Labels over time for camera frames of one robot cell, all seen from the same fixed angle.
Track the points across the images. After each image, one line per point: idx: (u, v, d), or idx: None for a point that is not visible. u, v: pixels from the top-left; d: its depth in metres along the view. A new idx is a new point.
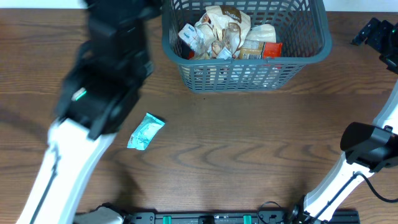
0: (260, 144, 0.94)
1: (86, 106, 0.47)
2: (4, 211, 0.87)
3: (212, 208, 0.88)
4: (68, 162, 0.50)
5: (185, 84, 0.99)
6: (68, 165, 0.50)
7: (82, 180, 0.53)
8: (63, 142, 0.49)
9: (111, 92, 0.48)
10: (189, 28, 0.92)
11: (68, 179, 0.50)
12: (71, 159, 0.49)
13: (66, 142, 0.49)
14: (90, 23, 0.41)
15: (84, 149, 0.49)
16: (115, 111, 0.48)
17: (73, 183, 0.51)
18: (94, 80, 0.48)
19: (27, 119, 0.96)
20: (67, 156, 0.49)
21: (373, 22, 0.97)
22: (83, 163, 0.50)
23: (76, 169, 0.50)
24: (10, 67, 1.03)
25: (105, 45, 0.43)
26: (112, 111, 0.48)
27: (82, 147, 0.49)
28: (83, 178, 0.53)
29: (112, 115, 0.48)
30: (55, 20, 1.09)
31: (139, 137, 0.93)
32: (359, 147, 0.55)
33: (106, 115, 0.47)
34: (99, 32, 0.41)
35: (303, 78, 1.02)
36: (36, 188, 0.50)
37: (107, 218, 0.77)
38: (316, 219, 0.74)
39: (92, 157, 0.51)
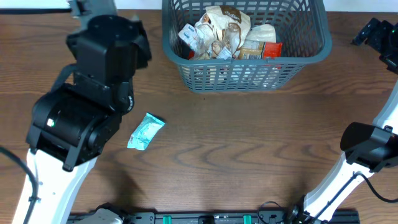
0: (260, 143, 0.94)
1: (61, 130, 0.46)
2: (4, 210, 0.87)
3: (212, 208, 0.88)
4: (48, 188, 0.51)
5: (186, 84, 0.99)
6: (49, 190, 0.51)
7: (63, 202, 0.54)
8: (41, 170, 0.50)
9: (84, 120, 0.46)
10: (190, 28, 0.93)
11: (48, 203, 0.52)
12: (50, 186, 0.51)
13: (45, 171, 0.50)
14: (81, 38, 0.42)
15: (61, 178, 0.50)
16: (93, 137, 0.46)
17: (54, 206, 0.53)
18: (68, 107, 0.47)
19: (27, 119, 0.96)
20: (47, 182, 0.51)
21: (373, 22, 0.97)
22: (63, 190, 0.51)
23: (58, 195, 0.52)
24: (11, 66, 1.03)
25: (96, 62, 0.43)
26: (89, 136, 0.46)
27: (59, 175, 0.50)
28: (65, 200, 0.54)
29: (90, 142, 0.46)
30: (55, 20, 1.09)
31: (139, 137, 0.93)
32: (359, 147, 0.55)
33: (83, 142, 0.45)
34: (90, 48, 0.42)
35: (303, 78, 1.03)
36: (22, 208, 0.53)
37: (106, 220, 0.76)
38: (316, 219, 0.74)
39: (71, 183, 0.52)
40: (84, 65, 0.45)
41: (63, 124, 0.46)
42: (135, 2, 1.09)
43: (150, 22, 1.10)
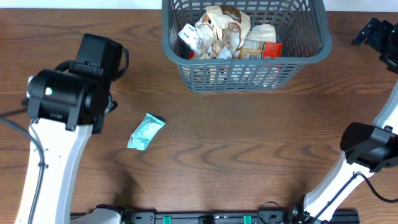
0: (260, 144, 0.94)
1: (60, 98, 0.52)
2: (5, 210, 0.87)
3: (212, 208, 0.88)
4: (55, 152, 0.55)
5: (185, 84, 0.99)
6: (55, 155, 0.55)
7: (69, 171, 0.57)
8: (46, 136, 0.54)
9: (78, 85, 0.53)
10: (189, 28, 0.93)
11: (56, 169, 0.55)
12: (56, 151, 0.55)
13: (49, 136, 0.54)
14: (86, 37, 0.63)
15: (66, 138, 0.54)
16: (89, 101, 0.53)
17: (62, 173, 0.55)
18: (62, 78, 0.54)
19: (27, 119, 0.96)
20: (53, 147, 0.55)
21: (373, 22, 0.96)
22: (68, 151, 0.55)
23: (63, 157, 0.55)
24: (11, 66, 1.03)
25: (96, 48, 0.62)
26: (86, 99, 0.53)
27: (64, 136, 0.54)
28: (71, 168, 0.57)
29: (86, 105, 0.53)
30: (55, 20, 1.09)
31: (139, 137, 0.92)
32: (359, 147, 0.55)
33: (81, 103, 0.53)
34: (93, 40, 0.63)
35: (303, 77, 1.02)
36: (29, 185, 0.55)
37: (107, 215, 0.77)
38: (316, 219, 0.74)
39: (76, 145, 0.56)
40: (84, 54, 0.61)
41: (61, 90, 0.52)
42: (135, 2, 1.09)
43: (150, 22, 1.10)
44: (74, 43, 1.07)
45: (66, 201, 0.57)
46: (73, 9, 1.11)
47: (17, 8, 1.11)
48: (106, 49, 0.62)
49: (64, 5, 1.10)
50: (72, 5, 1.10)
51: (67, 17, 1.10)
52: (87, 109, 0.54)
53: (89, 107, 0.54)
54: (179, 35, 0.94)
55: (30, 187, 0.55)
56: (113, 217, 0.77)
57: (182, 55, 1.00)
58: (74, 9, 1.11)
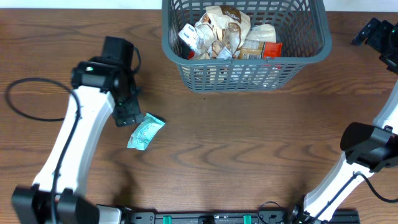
0: (260, 144, 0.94)
1: (97, 73, 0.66)
2: (3, 210, 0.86)
3: (212, 208, 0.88)
4: (88, 108, 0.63)
5: (185, 84, 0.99)
6: (88, 111, 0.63)
7: (96, 127, 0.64)
8: (84, 98, 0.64)
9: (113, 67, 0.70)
10: (189, 28, 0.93)
11: (88, 121, 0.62)
12: (89, 107, 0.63)
13: (87, 96, 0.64)
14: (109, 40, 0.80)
15: (99, 98, 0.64)
16: (117, 83, 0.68)
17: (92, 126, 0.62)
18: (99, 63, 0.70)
19: (27, 118, 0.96)
20: (87, 104, 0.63)
21: (373, 22, 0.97)
22: (100, 108, 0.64)
23: (96, 111, 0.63)
24: (11, 66, 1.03)
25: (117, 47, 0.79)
26: (114, 81, 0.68)
27: (97, 98, 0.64)
28: (97, 126, 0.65)
29: (115, 86, 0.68)
30: (55, 20, 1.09)
31: (138, 137, 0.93)
32: (359, 147, 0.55)
33: (112, 82, 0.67)
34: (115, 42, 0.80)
35: (303, 78, 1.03)
36: (63, 132, 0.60)
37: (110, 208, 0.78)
38: (316, 219, 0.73)
39: (104, 106, 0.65)
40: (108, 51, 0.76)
41: (99, 70, 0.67)
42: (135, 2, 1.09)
43: (150, 22, 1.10)
44: (73, 42, 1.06)
45: (89, 154, 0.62)
46: (73, 9, 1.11)
47: (17, 9, 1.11)
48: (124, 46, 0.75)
49: (64, 6, 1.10)
50: (72, 6, 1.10)
51: (67, 17, 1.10)
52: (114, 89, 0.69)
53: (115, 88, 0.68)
54: (179, 35, 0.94)
55: (63, 135, 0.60)
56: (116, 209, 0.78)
57: (181, 55, 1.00)
58: (74, 9, 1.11)
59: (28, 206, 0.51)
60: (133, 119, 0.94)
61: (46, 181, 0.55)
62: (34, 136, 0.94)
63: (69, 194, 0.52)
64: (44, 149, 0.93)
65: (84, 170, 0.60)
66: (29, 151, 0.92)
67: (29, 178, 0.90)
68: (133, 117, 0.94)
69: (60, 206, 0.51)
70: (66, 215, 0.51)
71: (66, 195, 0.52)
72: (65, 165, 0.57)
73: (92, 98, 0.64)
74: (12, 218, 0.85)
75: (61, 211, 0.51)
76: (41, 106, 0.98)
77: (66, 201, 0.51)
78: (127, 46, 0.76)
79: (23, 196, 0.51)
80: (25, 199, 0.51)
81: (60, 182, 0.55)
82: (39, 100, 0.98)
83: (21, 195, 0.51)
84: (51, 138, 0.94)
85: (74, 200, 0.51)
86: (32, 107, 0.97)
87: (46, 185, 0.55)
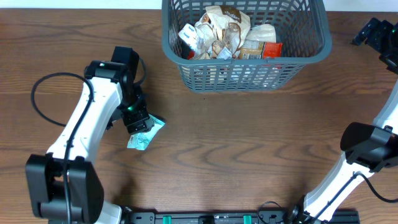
0: (260, 143, 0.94)
1: (109, 67, 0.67)
2: (3, 210, 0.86)
3: (212, 208, 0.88)
4: (101, 93, 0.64)
5: (185, 84, 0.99)
6: (100, 94, 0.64)
7: (106, 112, 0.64)
8: (97, 84, 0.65)
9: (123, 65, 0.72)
10: (189, 28, 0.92)
11: (101, 104, 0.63)
12: (102, 93, 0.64)
13: (101, 83, 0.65)
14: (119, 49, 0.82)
15: (111, 86, 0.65)
16: (126, 79, 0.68)
17: (104, 109, 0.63)
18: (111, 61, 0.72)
19: (27, 118, 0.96)
20: (101, 91, 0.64)
21: (373, 22, 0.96)
22: (111, 94, 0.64)
23: (107, 96, 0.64)
24: (12, 66, 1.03)
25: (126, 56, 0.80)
26: (123, 78, 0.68)
27: (109, 87, 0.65)
28: (108, 111, 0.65)
29: (123, 82, 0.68)
30: (55, 20, 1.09)
31: (139, 137, 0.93)
32: (359, 147, 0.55)
33: (121, 76, 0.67)
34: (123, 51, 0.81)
35: (303, 77, 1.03)
36: (76, 112, 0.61)
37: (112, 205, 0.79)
38: (316, 219, 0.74)
39: (115, 94, 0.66)
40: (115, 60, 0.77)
41: (111, 65, 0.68)
42: (135, 2, 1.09)
43: (150, 22, 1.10)
44: (74, 42, 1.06)
45: (99, 135, 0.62)
46: (73, 9, 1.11)
47: (17, 9, 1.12)
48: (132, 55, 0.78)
49: (64, 5, 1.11)
50: (72, 6, 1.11)
51: (67, 17, 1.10)
52: (122, 86, 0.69)
53: (124, 84, 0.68)
54: (179, 35, 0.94)
55: (76, 114, 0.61)
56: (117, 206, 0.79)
57: (181, 55, 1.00)
58: (74, 9, 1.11)
59: (40, 172, 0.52)
60: (143, 126, 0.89)
61: (59, 152, 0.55)
62: (34, 136, 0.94)
63: (80, 162, 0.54)
64: (44, 149, 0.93)
65: (94, 148, 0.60)
66: (30, 151, 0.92)
67: None
68: (142, 122, 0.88)
69: (71, 173, 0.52)
70: (76, 182, 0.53)
71: (78, 163, 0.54)
72: (78, 138, 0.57)
73: (104, 88, 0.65)
74: (13, 218, 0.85)
75: (72, 178, 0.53)
76: (41, 105, 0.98)
77: (77, 168, 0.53)
78: (133, 55, 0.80)
79: (36, 163, 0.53)
80: (38, 166, 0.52)
81: (71, 152, 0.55)
82: (39, 100, 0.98)
83: (34, 161, 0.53)
84: (51, 138, 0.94)
85: (85, 167, 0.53)
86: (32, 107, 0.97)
87: (59, 154, 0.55)
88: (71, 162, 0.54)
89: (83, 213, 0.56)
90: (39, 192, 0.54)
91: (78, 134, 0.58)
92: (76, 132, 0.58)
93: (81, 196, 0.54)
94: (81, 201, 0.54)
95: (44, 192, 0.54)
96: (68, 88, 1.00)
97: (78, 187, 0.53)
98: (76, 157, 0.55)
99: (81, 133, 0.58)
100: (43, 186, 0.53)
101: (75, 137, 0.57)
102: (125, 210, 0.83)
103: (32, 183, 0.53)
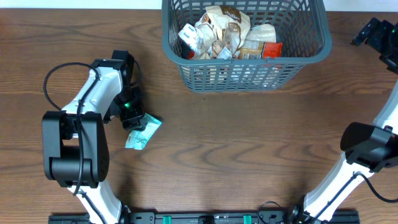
0: (260, 144, 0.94)
1: (110, 61, 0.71)
2: (3, 210, 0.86)
3: (212, 208, 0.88)
4: (106, 75, 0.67)
5: (185, 84, 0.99)
6: (106, 76, 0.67)
7: (111, 91, 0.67)
8: (102, 68, 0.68)
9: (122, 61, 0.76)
10: (189, 28, 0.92)
11: (107, 81, 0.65)
12: (107, 73, 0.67)
13: (106, 67, 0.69)
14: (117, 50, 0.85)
15: (115, 71, 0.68)
16: (125, 73, 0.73)
17: (109, 87, 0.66)
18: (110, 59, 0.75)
19: (27, 118, 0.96)
20: (106, 72, 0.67)
21: (373, 22, 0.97)
22: (115, 74, 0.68)
23: (112, 76, 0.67)
24: (12, 66, 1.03)
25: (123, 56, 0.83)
26: (123, 71, 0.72)
27: (113, 71, 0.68)
28: (111, 91, 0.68)
29: (123, 75, 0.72)
30: (55, 20, 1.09)
31: (136, 137, 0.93)
32: (359, 147, 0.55)
33: (122, 69, 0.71)
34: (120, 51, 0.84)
35: (303, 77, 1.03)
36: (85, 84, 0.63)
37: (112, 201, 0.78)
38: (316, 219, 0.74)
39: (117, 79, 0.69)
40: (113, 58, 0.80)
41: (111, 60, 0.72)
42: (135, 2, 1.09)
43: (150, 22, 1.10)
44: (73, 42, 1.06)
45: (104, 109, 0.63)
46: (73, 9, 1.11)
47: (17, 8, 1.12)
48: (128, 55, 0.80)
49: (64, 5, 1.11)
50: (72, 6, 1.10)
51: (67, 17, 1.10)
52: (122, 79, 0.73)
53: (124, 78, 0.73)
54: (179, 35, 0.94)
55: (84, 86, 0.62)
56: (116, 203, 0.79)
57: (181, 55, 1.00)
58: (74, 9, 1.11)
59: (55, 124, 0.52)
60: (137, 122, 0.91)
61: (71, 109, 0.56)
62: (35, 136, 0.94)
63: (91, 114, 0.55)
64: None
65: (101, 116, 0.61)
66: (30, 151, 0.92)
67: (30, 178, 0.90)
68: (137, 120, 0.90)
69: (83, 122, 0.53)
70: (88, 130, 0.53)
71: (89, 114, 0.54)
72: (89, 101, 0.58)
73: (108, 71, 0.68)
74: (13, 218, 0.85)
75: (84, 126, 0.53)
76: (41, 105, 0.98)
77: (89, 118, 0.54)
78: (129, 55, 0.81)
79: (51, 116, 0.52)
80: (52, 118, 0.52)
81: (83, 111, 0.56)
82: (39, 100, 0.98)
83: (48, 114, 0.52)
84: None
85: (96, 116, 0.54)
86: (32, 107, 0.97)
87: (72, 111, 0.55)
88: (83, 116, 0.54)
89: (94, 169, 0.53)
90: (52, 148, 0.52)
91: (88, 98, 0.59)
92: (86, 96, 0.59)
93: (93, 146, 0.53)
94: (92, 154, 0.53)
95: (58, 148, 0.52)
96: (68, 88, 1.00)
97: (91, 137, 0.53)
98: (87, 111, 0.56)
99: (91, 98, 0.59)
100: (58, 140, 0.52)
101: (86, 100, 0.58)
102: (124, 208, 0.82)
103: (45, 138, 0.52)
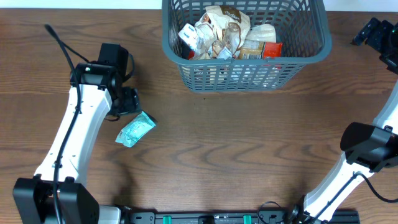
0: (260, 144, 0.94)
1: (96, 71, 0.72)
2: (3, 210, 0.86)
3: (212, 208, 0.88)
4: (87, 102, 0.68)
5: (185, 84, 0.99)
6: (87, 104, 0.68)
7: (94, 124, 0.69)
8: (86, 94, 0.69)
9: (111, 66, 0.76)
10: (190, 28, 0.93)
11: (87, 116, 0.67)
12: (89, 104, 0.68)
13: (89, 94, 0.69)
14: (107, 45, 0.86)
15: (98, 93, 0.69)
16: (113, 82, 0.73)
17: (91, 122, 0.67)
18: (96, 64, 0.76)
19: (27, 119, 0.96)
20: (87, 101, 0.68)
21: (373, 22, 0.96)
22: (97, 104, 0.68)
23: (93, 107, 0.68)
24: (12, 66, 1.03)
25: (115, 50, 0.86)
26: (111, 81, 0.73)
27: (97, 94, 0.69)
28: (96, 120, 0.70)
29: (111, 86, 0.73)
30: (55, 20, 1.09)
31: (127, 134, 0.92)
32: (359, 147, 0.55)
33: (109, 81, 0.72)
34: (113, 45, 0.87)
35: (303, 78, 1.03)
36: (63, 127, 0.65)
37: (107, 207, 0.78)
38: (316, 219, 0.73)
39: (102, 102, 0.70)
40: (105, 56, 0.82)
41: (96, 69, 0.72)
42: (135, 2, 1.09)
43: (150, 22, 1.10)
44: (73, 42, 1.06)
45: (89, 148, 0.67)
46: (73, 9, 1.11)
47: (17, 8, 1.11)
48: (120, 49, 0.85)
49: (64, 5, 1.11)
50: (72, 6, 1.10)
51: (67, 17, 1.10)
52: (111, 89, 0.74)
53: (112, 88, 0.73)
54: (179, 36, 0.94)
55: (63, 130, 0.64)
56: (111, 210, 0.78)
57: (181, 55, 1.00)
58: (74, 9, 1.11)
59: (28, 195, 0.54)
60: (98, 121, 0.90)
61: (48, 172, 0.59)
62: (34, 137, 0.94)
63: (70, 183, 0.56)
64: (45, 149, 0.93)
65: (84, 160, 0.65)
66: (30, 151, 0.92)
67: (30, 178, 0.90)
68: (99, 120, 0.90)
69: (61, 195, 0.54)
70: (67, 203, 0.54)
71: (69, 185, 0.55)
72: (66, 157, 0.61)
73: (90, 98, 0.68)
74: (13, 218, 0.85)
75: (63, 200, 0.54)
76: (41, 106, 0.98)
77: (68, 190, 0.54)
78: (122, 53, 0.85)
79: (24, 187, 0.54)
80: (26, 189, 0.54)
81: (61, 170, 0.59)
82: (39, 100, 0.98)
83: (22, 185, 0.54)
84: (51, 138, 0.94)
85: (76, 188, 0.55)
86: (32, 107, 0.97)
87: (47, 175, 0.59)
88: (62, 184, 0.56)
89: None
90: (30, 214, 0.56)
91: (66, 151, 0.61)
92: (63, 150, 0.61)
93: (74, 216, 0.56)
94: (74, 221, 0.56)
95: (35, 214, 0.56)
96: (68, 88, 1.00)
97: (70, 208, 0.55)
98: (64, 176, 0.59)
99: (68, 150, 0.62)
100: (33, 208, 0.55)
101: (63, 155, 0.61)
102: (124, 209, 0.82)
103: (21, 206, 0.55)
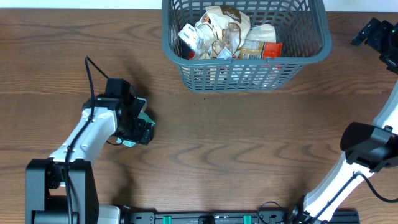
0: (260, 144, 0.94)
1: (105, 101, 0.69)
2: (3, 210, 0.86)
3: (212, 208, 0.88)
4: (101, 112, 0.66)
5: (185, 84, 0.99)
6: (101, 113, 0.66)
7: (104, 132, 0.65)
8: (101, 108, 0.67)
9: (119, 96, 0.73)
10: (189, 28, 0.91)
11: (99, 121, 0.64)
12: (102, 114, 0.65)
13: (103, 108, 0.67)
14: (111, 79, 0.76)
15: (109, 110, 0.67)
16: (120, 112, 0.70)
17: (102, 128, 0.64)
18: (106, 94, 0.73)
19: (28, 119, 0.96)
20: (100, 112, 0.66)
21: (373, 22, 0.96)
22: (110, 114, 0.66)
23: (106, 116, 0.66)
24: (12, 66, 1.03)
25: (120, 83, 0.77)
26: (119, 111, 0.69)
27: (106, 111, 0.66)
28: (107, 129, 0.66)
29: (119, 114, 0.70)
30: (55, 20, 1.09)
31: None
32: (359, 147, 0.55)
33: (117, 108, 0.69)
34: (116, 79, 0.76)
35: (303, 78, 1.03)
36: (76, 127, 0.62)
37: (107, 206, 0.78)
38: (316, 219, 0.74)
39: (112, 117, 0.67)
40: (110, 89, 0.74)
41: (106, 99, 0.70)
42: (135, 2, 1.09)
43: (150, 22, 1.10)
44: (74, 42, 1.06)
45: (98, 149, 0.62)
46: (73, 9, 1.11)
47: (17, 8, 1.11)
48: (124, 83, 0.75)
49: (64, 5, 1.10)
50: (71, 5, 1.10)
51: (67, 17, 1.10)
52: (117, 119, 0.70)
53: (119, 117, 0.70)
54: (179, 35, 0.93)
55: (75, 129, 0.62)
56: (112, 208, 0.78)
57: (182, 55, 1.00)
58: (74, 9, 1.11)
59: (40, 175, 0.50)
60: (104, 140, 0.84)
61: (60, 156, 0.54)
62: (34, 136, 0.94)
63: (80, 162, 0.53)
64: (45, 149, 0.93)
65: (92, 159, 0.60)
66: (29, 151, 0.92)
67: None
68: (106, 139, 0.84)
69: (70, 172, 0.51)
70: (76, 182, 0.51)
71: (78, 163, 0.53)
72: (78, 146, 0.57)
73: (102, 111, 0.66)
74: (13, 218, 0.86)
75: (72, 177, 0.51)
76: (40, 106, 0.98)
77: (76, 167, 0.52)
78: (126, 83, 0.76)
79: (36, 166, 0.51)
80: (38, 167, 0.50)
81: (73, 157, 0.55)
82: (39, 100, 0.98)
83: (33, 163, 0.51)
84: (51, 138, 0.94)
85: (86, 165, 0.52)
86: (32, 107, 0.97)
87: (60, 158, 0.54)
88: (72, 163, 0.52)
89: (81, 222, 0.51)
90: (35, 201, 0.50)
91: (79, 143, 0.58)
92: (76, 142, 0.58)
93: (79, 198, 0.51)
94: (79, 205, 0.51)
95: (41, 201, 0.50)
96: (68, 88, 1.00)
97: (78, 188, 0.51)
98: (76, 158, 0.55)
99: (81, 142, 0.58)
100: (41, 193, 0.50)
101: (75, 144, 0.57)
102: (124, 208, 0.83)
103: (28, 190, 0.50)
